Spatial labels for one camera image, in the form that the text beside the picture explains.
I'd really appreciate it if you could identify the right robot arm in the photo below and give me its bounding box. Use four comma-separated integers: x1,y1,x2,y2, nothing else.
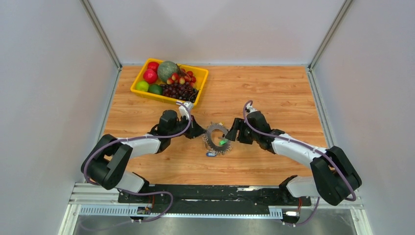
225,108,362,206

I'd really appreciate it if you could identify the red apple lower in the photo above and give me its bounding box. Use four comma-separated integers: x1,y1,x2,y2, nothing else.
143,69,158,84

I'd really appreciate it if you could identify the red grape bunch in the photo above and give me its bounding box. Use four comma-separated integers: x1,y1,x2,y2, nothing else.
165,69,197,88

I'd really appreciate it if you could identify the aluminium frame rail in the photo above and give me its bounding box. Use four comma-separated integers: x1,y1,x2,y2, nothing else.
69,184,358,220

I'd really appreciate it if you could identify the red apple upper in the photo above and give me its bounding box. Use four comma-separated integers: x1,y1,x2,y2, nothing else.
147,61,160,73

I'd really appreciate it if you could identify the red apple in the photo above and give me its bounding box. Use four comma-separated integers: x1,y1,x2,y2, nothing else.
143,69,158,84
147,61,160,73

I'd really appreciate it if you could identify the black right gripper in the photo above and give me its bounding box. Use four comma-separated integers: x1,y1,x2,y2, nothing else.
225,118,258,145

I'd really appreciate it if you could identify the light green apple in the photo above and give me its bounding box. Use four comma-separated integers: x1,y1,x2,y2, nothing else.
135,80,150,92

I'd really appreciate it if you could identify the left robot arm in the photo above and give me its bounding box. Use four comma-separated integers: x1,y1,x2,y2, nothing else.
81,110,206,203

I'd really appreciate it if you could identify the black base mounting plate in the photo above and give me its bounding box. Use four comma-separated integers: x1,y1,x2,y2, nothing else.
118,184,311,215

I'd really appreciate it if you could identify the green melon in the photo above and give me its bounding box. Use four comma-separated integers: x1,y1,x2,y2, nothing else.
157,61,180,83

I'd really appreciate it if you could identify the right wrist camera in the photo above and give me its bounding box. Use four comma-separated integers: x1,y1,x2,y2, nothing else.
245,105,258,115

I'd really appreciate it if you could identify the blue key tag outside ring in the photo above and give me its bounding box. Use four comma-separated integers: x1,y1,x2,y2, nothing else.
206,152,217,157

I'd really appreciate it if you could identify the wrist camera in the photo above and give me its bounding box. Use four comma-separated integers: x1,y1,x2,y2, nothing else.
245,105,258,115
176,101,194,120

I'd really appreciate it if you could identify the dark green lime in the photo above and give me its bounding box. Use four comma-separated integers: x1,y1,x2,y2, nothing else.
148,84,163,95

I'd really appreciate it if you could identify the dark purple grape bunch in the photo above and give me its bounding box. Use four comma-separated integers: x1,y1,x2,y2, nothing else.
160,83,199,103

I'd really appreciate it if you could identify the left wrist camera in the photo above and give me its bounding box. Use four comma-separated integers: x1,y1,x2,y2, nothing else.
176,101,194,120

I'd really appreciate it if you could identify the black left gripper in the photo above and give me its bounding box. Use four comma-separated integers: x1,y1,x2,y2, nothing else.
168,114,207,139

